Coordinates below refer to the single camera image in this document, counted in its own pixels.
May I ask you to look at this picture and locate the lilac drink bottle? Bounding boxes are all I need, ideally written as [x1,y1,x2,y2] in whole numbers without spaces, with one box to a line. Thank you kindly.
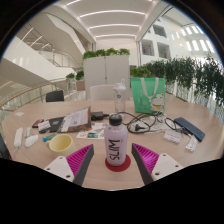
[103,112,129,167]

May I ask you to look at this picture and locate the row of potted green trees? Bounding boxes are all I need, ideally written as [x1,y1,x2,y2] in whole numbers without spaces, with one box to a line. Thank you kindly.
[129,54,224,108]

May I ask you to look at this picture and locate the printed magazine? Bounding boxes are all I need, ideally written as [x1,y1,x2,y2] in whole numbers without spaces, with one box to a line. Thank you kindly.
[56,105,93,134]

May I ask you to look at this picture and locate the clear plastic packet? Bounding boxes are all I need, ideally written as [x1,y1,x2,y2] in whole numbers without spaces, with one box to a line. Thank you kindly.
[185,134,200,153]

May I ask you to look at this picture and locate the red and black phone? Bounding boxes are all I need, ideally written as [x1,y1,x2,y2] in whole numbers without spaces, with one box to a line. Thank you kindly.
[31,118,45,129]

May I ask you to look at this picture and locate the clear plastic tumbler with lid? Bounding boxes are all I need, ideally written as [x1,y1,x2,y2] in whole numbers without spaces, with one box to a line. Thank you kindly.
[112,78,128,114]

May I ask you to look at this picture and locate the small planters with green plants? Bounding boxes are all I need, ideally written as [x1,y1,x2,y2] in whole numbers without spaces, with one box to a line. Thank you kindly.
[65,69,86,92]

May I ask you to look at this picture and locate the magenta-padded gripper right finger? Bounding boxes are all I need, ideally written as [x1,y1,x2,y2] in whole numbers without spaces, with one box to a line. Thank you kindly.
[130,142,185,186]

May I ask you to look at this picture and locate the black chair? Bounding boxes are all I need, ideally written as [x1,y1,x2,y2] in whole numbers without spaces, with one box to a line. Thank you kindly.
[45,89,66,103]

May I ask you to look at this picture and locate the pale yellow mug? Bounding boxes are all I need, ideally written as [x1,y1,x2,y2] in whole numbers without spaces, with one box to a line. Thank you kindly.
[48,133,77,158]

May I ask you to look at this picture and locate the dark blue keyboard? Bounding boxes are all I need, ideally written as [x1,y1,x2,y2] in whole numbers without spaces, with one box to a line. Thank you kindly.
[173,116,207,143]

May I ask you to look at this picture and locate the green tote bag, cat print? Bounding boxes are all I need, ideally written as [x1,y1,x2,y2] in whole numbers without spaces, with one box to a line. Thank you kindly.
[129,76,167,115]

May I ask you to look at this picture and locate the white power strip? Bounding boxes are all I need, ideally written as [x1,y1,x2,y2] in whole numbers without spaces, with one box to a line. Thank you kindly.
[13,126,25,149]

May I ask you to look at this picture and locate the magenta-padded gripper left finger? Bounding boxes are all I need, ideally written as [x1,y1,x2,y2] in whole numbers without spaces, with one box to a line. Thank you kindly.
[42,143,96,187]

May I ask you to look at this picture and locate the small teal packet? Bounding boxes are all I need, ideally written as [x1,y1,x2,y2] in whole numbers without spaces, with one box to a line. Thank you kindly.
[42,132,57,143]

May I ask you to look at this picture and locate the white flat packet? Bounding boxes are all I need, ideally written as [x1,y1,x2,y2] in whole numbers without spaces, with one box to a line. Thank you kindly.
[162,128,183,145]

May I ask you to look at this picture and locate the tangled black cables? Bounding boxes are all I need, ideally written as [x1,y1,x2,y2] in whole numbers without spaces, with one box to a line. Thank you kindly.
[117,111,183,135]

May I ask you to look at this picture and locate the black power bank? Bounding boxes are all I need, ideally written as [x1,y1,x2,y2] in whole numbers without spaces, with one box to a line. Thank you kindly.
[90,111,110,122]

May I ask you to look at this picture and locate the small white charger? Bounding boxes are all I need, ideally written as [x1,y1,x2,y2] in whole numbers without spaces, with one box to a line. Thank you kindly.
[23,127,35,138]

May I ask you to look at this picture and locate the flat round red coaster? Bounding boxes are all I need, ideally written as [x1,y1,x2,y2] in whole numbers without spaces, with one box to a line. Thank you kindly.
[104,153,132,173]

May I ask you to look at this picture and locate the white computer mouse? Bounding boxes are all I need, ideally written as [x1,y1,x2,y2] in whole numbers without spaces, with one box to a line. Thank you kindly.
[23,133,40,149]

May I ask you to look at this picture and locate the white planter cabinet with plants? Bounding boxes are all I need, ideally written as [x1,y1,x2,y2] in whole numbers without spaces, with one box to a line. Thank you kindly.
[81,47,132,101]

